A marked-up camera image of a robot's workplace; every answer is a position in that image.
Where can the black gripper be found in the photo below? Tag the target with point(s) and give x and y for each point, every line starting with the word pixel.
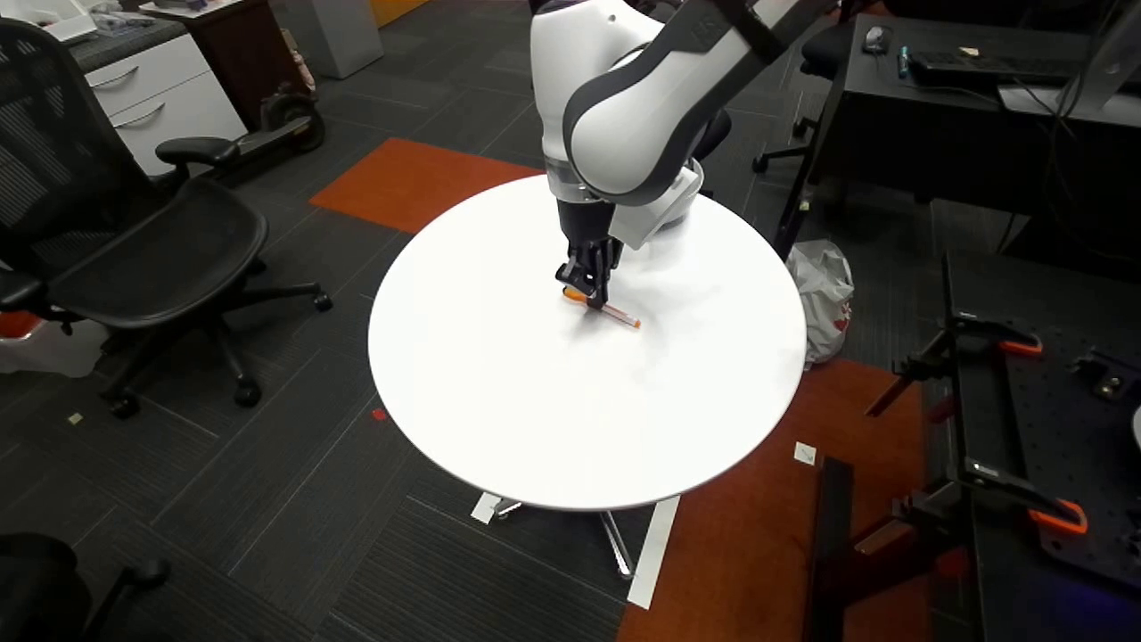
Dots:
pixel 589 246

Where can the orange marker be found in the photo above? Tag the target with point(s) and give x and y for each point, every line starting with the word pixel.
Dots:
pixel 607 309

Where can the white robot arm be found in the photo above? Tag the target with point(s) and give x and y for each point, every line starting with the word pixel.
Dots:
pixel 627 109

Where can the white plastic bag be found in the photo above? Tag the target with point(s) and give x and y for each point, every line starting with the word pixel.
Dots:
pixel 824 288

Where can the white table base bar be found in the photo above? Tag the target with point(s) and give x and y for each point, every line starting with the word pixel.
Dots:
pixel 637 570

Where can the small white paper scrap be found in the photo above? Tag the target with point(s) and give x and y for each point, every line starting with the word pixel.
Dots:
pixel 804 455

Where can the black desk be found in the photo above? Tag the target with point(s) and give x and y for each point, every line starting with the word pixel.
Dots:
pixel 1028 114

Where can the white drawer cabinet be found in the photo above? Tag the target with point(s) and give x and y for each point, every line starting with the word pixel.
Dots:
pixel 154 82

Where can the black bench with clamps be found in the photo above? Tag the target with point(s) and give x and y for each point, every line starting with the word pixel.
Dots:
pixel 1062 421

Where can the black mesh office chair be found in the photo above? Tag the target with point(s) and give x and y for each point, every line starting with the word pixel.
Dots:
pixel 91 237

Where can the black chair bottom left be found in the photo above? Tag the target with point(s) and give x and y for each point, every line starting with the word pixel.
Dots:
pixel 46 602

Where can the orange handled clamp upper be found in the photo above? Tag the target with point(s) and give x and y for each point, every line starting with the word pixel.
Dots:
pixel 950 344

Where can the orange handled clamp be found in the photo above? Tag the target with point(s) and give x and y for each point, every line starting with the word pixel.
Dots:
pixel 950 344
pixel 1009 491

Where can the orange handled clamp lower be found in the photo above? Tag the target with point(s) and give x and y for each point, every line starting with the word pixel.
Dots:
pixel 1009 491

